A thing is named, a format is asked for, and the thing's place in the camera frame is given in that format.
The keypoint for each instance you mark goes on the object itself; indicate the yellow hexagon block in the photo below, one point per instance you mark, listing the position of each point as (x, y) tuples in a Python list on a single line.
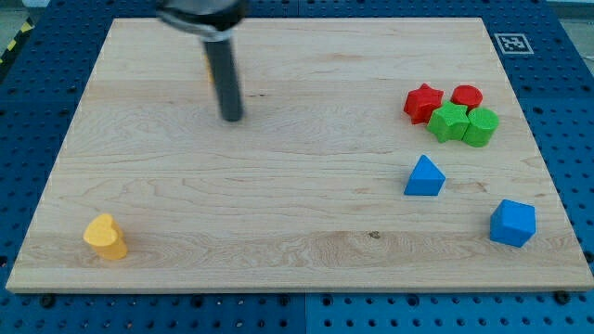
[(208, 69)]

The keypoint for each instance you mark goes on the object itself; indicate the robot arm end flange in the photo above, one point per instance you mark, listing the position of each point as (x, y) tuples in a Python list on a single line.
[(211, 20)]

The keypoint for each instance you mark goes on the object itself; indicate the yellow heart block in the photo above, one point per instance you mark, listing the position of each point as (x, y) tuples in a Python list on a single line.
[(105, 238)]

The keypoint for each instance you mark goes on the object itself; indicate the wooden board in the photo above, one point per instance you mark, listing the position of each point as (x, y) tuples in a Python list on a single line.
[(306, 192)]

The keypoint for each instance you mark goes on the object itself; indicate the blue triangle block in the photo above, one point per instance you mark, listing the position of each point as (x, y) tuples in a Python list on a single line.
[(426, 179)]

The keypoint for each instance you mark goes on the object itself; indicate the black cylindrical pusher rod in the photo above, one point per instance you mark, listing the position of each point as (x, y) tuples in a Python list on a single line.
[(225, 79)]

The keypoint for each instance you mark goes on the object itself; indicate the red star block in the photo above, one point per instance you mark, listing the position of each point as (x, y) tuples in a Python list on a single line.
[(420, 103)]

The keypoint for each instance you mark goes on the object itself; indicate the green star block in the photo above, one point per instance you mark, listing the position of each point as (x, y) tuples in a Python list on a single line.
[(449, 122)]

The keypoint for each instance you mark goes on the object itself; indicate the red cylinder block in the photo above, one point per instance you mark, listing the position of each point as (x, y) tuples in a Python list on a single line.
[(467, 95)]

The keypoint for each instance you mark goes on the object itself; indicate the green cylinder block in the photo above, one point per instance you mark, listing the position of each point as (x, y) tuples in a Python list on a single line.
[(483, 123)]

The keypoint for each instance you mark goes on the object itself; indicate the blue cube block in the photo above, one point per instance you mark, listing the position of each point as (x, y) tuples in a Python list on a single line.
[(512, 223)]

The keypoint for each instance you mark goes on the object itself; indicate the white fiducial marker tag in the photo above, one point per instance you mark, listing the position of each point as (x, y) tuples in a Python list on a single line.
[(513, 44)]

